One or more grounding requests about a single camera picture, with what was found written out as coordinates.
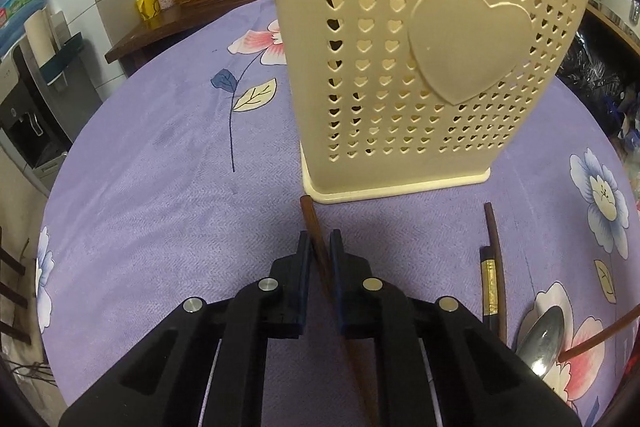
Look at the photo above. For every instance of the dark chopstick with gold band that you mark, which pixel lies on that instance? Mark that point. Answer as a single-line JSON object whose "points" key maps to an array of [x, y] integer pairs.
{"points": [[489, 277]]}

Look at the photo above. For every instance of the colourful plastic bags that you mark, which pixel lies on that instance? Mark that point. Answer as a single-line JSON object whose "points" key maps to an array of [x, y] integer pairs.
{"points": [[627, 122]]}

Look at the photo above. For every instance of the metal spoon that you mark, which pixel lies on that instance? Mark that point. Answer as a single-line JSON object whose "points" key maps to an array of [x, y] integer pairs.
{"points": [[542, 342]]}

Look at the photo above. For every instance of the paper cup stack in holder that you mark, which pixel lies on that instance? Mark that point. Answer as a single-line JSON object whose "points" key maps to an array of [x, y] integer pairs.
{"points": [[47, 44]]}

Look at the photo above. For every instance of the brown wooden chopstick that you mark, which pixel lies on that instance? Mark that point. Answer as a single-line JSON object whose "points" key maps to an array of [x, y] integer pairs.
{"points": [[600, 338], [492, 227], [307, 213]]}

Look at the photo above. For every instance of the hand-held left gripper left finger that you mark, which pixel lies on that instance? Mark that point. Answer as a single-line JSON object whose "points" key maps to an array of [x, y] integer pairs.
{"points": [[299, 287]]}

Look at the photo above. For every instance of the wooden shelf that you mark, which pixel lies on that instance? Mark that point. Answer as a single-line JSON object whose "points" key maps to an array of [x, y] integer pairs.
{"points": [[612, 24]]}

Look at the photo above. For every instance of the purple floral tablecloth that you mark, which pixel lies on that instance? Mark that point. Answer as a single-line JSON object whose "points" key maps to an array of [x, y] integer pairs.
{"points": [[175, 187]]}

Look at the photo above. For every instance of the dark wooden stool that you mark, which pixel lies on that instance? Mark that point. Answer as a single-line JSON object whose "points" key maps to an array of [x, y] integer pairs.
{"points": [[12, 287]]}

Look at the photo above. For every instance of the black plastic bag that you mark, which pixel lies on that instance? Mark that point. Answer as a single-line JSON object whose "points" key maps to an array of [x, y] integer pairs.
{"points": [[585, 67]]}

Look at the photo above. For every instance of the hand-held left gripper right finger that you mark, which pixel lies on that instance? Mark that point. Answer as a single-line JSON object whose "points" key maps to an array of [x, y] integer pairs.
{"points": [[341, 297]]}

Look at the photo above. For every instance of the blue water jug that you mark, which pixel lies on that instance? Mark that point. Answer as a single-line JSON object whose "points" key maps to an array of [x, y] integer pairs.
{"points": [[20, 12]]}

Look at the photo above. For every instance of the grey water dispenser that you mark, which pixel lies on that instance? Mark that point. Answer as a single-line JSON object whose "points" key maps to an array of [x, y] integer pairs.
{"points": [[27, 117]]}

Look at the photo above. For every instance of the dark wooden washstand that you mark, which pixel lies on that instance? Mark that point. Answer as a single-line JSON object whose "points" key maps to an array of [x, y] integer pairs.
{"points": [[150, 39]]}

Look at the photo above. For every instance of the cream perforated cutlery holder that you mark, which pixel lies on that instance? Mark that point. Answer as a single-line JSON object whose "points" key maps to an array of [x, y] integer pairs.
{"points": [[380, 82]]}

